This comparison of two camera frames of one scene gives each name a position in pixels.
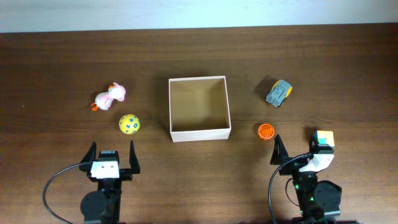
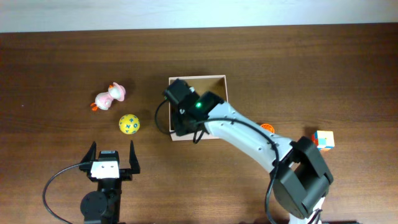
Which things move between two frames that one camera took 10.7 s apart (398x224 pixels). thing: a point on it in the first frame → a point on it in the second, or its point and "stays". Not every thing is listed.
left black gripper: x=127 y=173 stays
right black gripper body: x=293 y=166 → x=182 y=126
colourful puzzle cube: x=325 y=137 stays
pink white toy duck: x=103 y=100 stays
